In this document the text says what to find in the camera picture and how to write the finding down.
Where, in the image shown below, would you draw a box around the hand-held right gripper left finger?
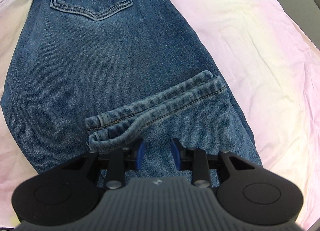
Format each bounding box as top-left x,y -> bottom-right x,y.
62,138 -> 145,189

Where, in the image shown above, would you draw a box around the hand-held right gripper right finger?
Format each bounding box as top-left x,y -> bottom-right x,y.
170,138 -> 260,188

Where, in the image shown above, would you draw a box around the blue denim pants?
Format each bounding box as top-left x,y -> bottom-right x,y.
0,0 -> 263,189

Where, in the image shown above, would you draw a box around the pink floral blanket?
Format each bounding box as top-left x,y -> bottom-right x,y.
0,0 -> 320,231

